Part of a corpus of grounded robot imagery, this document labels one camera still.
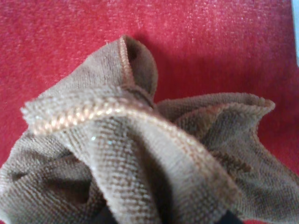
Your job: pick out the brown microfiber cloth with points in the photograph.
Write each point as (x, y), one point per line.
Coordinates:
(97, 140)

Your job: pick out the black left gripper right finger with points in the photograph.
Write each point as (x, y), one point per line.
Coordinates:
(229, 218)

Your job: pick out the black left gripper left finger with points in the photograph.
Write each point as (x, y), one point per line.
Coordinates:
(104, 217)

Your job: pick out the red velvet tablecloth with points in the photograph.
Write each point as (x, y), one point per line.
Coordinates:
(200, 47)

